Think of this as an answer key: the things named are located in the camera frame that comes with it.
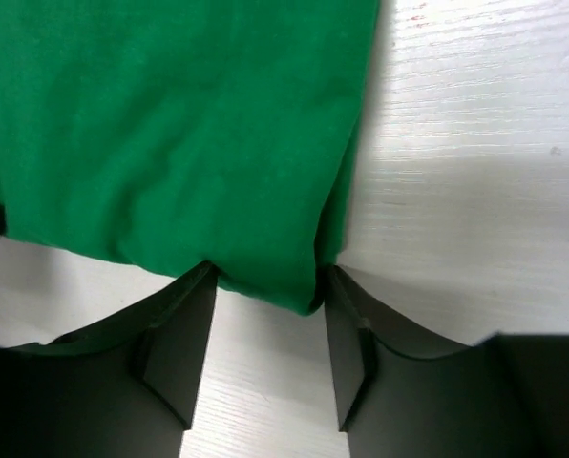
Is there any green t shirt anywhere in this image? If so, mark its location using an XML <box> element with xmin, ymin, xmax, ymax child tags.
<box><xmin>0</xmin><ymin>1</ymin><xmax>380</xmax><ymax>315</ymax></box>

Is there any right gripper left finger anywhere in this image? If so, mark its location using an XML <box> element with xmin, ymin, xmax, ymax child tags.
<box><xmin>7</xmin><ymin>264</ymin><xmax>217</xmax><ymax>457</ymax></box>

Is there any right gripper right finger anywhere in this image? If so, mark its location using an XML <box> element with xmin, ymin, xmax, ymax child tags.
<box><xmin>324</xmin><ymin>266</ymin><xmax>504</xmax><ymax>457</ymax></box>

